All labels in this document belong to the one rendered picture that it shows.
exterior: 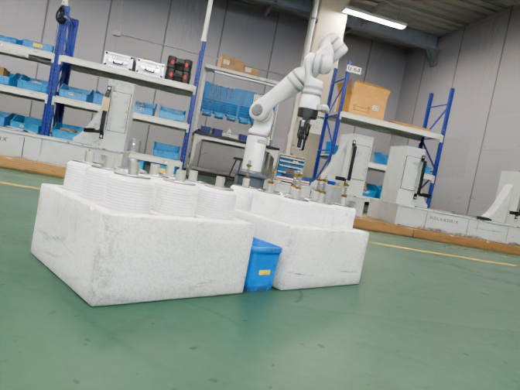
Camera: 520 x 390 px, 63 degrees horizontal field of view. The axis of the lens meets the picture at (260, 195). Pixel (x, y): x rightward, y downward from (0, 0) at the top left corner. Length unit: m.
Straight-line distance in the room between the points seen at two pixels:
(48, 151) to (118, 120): 0.55
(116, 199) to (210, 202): 0.24
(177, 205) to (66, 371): 0.43
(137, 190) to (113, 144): 2.60
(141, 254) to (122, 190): 0.13
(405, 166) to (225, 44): 6.85
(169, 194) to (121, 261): 0.18
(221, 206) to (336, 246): 0.46
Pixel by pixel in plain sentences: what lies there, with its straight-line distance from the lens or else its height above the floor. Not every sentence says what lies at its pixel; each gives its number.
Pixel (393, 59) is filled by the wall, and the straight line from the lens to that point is 11.44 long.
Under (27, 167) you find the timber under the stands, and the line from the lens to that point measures 3.45.
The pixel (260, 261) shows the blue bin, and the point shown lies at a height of 0.08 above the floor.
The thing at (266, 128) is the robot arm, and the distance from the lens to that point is 1.98.
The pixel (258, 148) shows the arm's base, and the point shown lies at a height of 0.41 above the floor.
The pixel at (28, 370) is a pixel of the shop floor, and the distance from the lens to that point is 0.67.
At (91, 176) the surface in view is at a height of 0.23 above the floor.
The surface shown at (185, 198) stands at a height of 0.22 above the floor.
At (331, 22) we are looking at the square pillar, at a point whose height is 3.26.
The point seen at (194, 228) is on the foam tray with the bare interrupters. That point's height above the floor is 0.16.
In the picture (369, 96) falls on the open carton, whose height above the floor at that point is 1.78.
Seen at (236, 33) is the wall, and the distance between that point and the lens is 10.24.
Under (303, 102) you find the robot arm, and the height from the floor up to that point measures 0.59.
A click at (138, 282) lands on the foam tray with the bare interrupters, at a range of 0.91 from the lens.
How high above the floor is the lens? 0.31
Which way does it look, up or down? 3 degrees down
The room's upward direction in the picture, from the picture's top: 11 degrees clockwise
